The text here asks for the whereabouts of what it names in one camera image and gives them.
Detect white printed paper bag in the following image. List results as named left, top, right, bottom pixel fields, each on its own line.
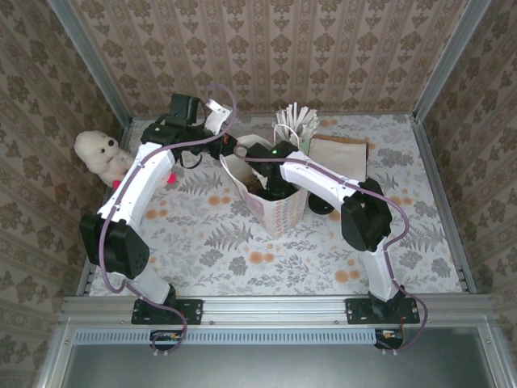
left=217, top=123, right=313, bottom=240

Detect pink striped plush toy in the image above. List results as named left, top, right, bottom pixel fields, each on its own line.
left=111, top=171, right=179, bottom=191

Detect stack of black cup lids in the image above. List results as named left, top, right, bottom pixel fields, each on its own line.
left=309, top=193, right=335, bottom=216

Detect paper-wrapped straws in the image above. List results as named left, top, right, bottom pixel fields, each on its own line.
left=274, top=103, right=320, bottom=138

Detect white paper napkin stack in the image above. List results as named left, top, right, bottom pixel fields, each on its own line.
left=310, top=139, right=368, bottom=181

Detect white plush dog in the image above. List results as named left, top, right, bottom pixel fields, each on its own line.
left=74, top=130, right=135, bottom=188

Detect grey metal panel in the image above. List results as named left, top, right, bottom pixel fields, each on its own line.
left=60, top=327, right=498, bottom=388

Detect aluminium back rail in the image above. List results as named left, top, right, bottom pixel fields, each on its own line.
left=131, top=111, right=417, bottom=120

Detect aluminium left frame post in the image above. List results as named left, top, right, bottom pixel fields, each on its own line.
left=46, top=0, right=133, bottom=126

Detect aluminium frame post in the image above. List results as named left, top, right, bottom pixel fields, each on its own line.
left=412, top=0, right=493, bottom=122
left=46, top=0, right=133, bottom=126

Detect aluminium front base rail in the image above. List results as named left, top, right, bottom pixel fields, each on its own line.
left=60, top=294, right=498, bottom=327

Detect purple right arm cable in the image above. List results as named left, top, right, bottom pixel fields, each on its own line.
left=233, top=145, right=429, bottom=356

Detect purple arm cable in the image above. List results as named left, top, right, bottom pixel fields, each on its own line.
left=99, top=83, right=237, bottom=356
left=233, top=145, right=429, bottom=356

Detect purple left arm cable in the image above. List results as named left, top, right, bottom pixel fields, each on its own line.
left=99, top=83, right=237, bottom=356

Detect white slotted cable duct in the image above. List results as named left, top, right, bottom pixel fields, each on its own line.
left=74, top=327, right=405, bottom=345

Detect aluminium right side rail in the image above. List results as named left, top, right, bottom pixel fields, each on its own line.
left=411, top=115, right=477, bottom=294

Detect aluminium right frame post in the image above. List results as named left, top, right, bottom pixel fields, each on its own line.
left=412, top=0, right=493, bottom=122

